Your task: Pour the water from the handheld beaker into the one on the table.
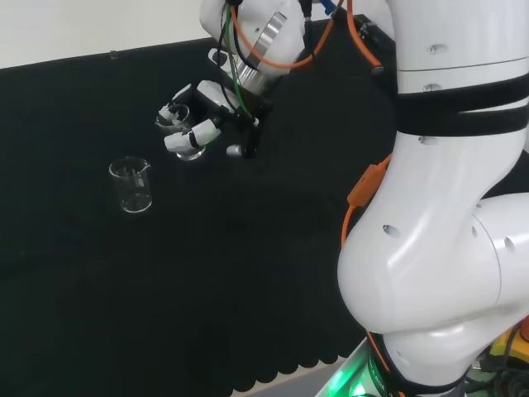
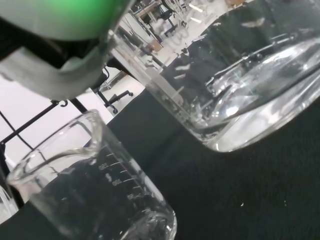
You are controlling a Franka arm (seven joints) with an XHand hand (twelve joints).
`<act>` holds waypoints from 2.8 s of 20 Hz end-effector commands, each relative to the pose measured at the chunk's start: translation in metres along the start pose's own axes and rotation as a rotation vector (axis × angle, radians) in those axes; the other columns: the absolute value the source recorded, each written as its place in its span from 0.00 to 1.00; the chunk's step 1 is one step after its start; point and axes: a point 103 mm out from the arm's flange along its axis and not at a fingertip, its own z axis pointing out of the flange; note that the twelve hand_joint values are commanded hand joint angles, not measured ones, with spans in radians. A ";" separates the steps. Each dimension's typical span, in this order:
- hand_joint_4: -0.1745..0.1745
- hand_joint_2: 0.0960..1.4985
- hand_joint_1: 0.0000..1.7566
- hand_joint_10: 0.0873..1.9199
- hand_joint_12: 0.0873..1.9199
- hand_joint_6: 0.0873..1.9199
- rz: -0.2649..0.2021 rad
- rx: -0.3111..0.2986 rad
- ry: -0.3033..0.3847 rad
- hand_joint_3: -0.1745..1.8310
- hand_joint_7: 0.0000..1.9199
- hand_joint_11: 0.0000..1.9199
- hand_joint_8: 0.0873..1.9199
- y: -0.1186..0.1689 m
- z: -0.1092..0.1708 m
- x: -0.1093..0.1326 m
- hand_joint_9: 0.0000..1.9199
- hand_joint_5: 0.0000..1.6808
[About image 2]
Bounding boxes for black tripod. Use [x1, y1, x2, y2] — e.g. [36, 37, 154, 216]
[0, 98, 89, 157]

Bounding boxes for black bench cloth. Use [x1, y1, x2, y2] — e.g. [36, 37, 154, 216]
[0, 22, 320, 240]

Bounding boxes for small graduated glass beaker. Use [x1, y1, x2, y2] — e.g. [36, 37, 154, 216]
[6, 109, 178, 240]

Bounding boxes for black office chair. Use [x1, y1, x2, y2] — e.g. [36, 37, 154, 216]
[96, 65, 135, 114]

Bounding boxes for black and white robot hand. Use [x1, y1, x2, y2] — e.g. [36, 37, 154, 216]
[0, 0, 136, 100]

